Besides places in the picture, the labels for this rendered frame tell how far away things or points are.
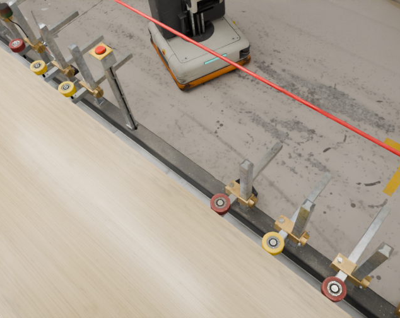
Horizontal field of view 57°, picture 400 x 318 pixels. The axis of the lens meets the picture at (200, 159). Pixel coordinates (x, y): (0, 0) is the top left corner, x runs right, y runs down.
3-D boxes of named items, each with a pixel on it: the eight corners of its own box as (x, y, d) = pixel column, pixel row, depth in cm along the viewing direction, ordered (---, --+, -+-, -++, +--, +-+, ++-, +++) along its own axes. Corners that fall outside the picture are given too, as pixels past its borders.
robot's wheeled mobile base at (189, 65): (150, 43, 321) (144, 19, 300) (214, 17, 331) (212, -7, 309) (181, 94, 288) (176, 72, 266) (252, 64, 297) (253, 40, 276)
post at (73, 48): (105, 106, 210) (72, 40, 168) (108, 109, 208) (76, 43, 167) (100, 110, 208) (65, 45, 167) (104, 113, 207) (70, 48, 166)
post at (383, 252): (344, 278, 147) (384, 240, 106) (351, 284, 146) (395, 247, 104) (339, 285, 146) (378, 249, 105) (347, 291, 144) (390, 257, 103)
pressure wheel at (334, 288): (337, 309, 130) (345, 304, 120) (314, 301, 132) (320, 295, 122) (341, 287, 134) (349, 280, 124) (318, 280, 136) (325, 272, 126)
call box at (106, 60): (107, 56, 157) (101, 41, 150) (118, 63, 154) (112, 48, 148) (94, 65, 155) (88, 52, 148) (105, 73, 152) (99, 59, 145)
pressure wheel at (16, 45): (27, 51, 216) (17, 35, 206) (35, 57, 213) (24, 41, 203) (16, 58, 214) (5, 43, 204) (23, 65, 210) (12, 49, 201)
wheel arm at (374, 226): (380, 207, 146) (384, 204, 143) (388, 212, 145) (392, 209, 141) (321, 295, 132) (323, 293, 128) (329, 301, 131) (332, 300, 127)
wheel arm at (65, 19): (76, 14, 226) (74, 8, 222) (80, 16, 224) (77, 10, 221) (18, 55, 211) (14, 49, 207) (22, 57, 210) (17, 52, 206)
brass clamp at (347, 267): (337, 255, 139) (340, 251, 135) (370, 278, 133) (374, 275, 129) (328, 267, 137) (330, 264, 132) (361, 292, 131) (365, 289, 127)
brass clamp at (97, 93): (89, 82, 201) (86, 76, 196) (105, 93, 195) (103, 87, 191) (81, 89, 198) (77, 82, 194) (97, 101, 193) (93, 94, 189)
